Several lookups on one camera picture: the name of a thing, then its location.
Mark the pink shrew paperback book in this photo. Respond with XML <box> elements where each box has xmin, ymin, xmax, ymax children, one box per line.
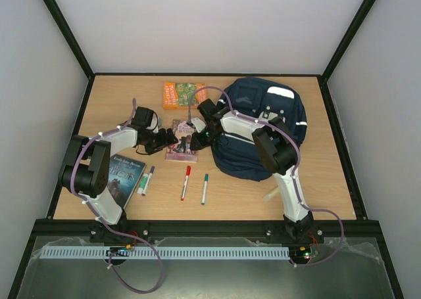
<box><xmin>165</xmin><ymin>120</ymin><xmax>198</xmax><ymax>163</ymax></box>

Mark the orange treehouse book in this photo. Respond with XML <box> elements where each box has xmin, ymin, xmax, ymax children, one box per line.
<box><xmin>162</xmin><ymin>82</ymin><xmax>207</xmax><ymax>110</ymax></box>

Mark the navy blue backpack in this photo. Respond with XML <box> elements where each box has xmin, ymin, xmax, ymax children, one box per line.
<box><xmin>209</xmin><ymin>77</ymin><xmax>309</xmax><ymax>182</ymax></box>

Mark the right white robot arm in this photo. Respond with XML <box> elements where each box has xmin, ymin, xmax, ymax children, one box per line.
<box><xmin>187</xmin><ymin>99</ymin><xmax>313</xmax><ymax>242</ymax></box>

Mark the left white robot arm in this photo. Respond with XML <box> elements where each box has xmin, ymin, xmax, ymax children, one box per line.
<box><xmin>58</xmin><ymin>106</ymin><xmax>178</xmax><ymax>225</ymax></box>

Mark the red cap marker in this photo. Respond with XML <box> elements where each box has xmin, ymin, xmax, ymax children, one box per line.
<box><xmin>180</xmin><ymin>166</ymin><xmax>191</xmax><ymax>201</ymax></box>

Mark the purple cap marker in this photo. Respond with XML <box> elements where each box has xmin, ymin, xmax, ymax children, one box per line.
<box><xmin>141</xmin><ymin>166</ymin><xmax>155</xmax><ymax>196</ymax></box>

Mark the green cap marker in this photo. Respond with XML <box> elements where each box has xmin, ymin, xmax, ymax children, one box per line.
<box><xmin>201</xmin><ymin>173</ymin><xmax>209</xmax><ymax>206</ymax></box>

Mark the green label glue stick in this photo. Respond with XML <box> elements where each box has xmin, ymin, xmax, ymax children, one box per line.
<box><xmin>137</xmin><ymin>173</ymin><xmax>149</xmax><ymax>194</ymax></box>

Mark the dark blue Wuthering Heights book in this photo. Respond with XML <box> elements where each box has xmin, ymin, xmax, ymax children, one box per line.
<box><xmin>107</xmin><ymin>154</ymin><xmax>146</xmax><ymax>210</ymax></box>

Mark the yellow highlighter pen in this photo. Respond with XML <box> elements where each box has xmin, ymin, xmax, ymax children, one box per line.
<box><xmin>263</xmin><ymin>187</ymin><xmax>280</xmax><ymax>201</ymax></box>

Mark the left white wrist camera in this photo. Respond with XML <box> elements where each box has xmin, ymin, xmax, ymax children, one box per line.
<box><xmin>150</xmin><ymin>112</ymin><xmax>162</xmax><ymax>132</ymax></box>

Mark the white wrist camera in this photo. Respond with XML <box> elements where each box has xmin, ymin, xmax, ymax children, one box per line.
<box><xmin>150</xmin><ymin>112</ymin><xmax>162</xmax><ymax>132</ymax></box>
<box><xmin>188</xmin><ymin>118</ymin><xmax>206</xmax><ymax>133</ymax></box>

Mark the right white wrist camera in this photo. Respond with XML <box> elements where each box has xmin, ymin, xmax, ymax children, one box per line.
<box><xmin>188</xmin><ymin>118</ymin><xmax>206</xmax><ymax>133</ymax></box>

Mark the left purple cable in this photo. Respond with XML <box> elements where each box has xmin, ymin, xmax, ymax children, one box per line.
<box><xmin>70</xmin><ymin>97</ymin><xmax>164</xmax><ymax>294</ymax></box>

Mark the light blue slotted cable duct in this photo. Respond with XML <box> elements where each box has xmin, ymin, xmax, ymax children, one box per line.
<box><xmin>39</xmin><ymin>246</ymin><xmax>290</xmax><ymax>260</ymax></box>

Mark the black aluminium frame rail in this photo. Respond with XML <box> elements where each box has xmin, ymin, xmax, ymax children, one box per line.
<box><xmin>34</xmin><ymin>218</ymin><xmax>382</xmax><ymax>246</ymax></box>

